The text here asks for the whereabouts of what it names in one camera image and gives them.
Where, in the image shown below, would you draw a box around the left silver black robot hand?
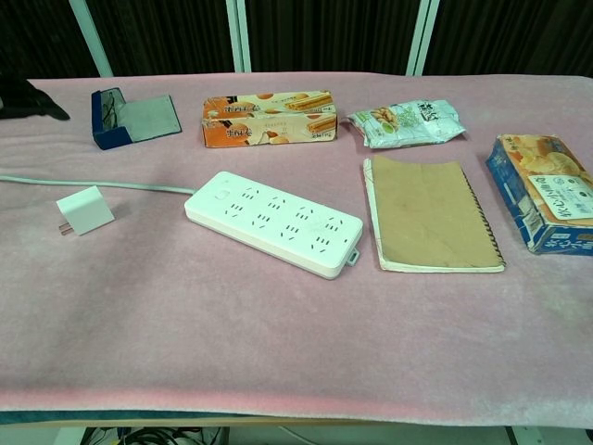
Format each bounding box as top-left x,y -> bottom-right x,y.
0,76 -> 71,121

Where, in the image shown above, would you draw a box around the white plug adapter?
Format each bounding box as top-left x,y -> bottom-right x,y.
55,184 -> 116,237

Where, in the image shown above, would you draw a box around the white power strip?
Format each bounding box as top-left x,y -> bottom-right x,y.
183,171 -> 365,280

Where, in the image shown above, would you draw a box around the open blue grey case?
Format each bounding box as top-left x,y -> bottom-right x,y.
90,86 -> 183,150

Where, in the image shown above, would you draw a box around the orange egg roll box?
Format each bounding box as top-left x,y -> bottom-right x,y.
201,90 -> 339,148

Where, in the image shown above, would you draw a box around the pink tablecloth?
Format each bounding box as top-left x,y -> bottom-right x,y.
0,71 -> 593,427

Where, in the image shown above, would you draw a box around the dark pleated curtain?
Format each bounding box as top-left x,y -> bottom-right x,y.
0,0 -> 593,83

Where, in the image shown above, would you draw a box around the green white snack bag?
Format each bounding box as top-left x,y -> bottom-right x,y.
345,98 -> 467,149

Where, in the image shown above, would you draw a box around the brown spiral notebook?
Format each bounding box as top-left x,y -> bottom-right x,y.
363,155 -> 507,273

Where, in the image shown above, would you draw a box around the blue potato chip box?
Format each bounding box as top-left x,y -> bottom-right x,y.
485,133 -> 593,256

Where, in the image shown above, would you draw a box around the slanted white frame post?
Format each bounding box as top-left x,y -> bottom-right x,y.
69,0 -> 115,78

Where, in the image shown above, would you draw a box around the white power strip cable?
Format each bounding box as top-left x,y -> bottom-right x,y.
0,173 -> 198,196

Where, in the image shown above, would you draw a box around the upright white frame post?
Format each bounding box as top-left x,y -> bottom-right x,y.
225,0 -> 253,73

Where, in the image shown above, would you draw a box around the black cables under table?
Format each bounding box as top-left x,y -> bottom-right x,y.
82,426 -> 228,445

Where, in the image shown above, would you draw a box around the wide white frame post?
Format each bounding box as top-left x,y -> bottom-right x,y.
405,0 -> 440,76

